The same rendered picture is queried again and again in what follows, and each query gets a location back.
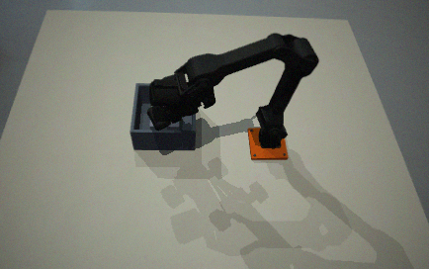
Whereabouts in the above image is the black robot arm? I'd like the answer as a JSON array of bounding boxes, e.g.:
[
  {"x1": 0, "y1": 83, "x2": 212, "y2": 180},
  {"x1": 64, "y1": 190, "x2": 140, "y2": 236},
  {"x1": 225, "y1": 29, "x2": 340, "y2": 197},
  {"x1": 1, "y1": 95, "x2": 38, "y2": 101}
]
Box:
[{"x1": 149, "y1": 34, "x2": 319, "y2": 148}]

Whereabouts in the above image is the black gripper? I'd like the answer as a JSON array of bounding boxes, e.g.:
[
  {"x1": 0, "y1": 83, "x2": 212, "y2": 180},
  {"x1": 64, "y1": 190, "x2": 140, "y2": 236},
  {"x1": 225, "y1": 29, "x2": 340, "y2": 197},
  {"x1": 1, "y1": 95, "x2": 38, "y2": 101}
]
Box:
[{"x1": 147, "y1": 98, "x2": 215, "y2": 131}]

